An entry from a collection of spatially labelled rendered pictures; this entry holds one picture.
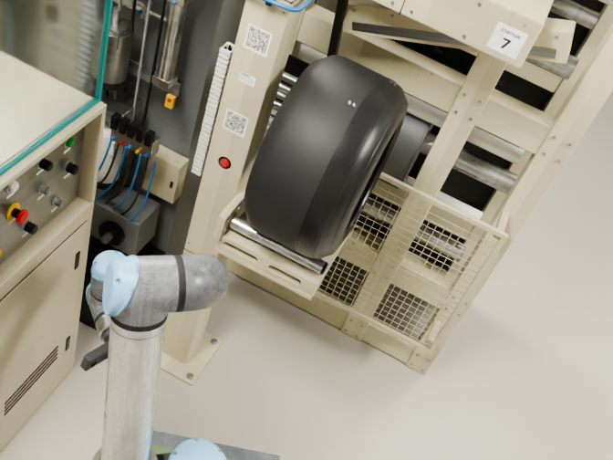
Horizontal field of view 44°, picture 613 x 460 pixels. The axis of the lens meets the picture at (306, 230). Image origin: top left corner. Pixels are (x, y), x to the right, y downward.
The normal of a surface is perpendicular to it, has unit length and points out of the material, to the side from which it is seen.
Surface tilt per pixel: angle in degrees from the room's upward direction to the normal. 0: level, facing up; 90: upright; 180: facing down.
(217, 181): 90
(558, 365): 0
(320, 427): 0
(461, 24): 90
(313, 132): 45
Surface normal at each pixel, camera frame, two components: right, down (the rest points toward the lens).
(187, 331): -0.37, 0.55
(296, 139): -0.13, 0.01
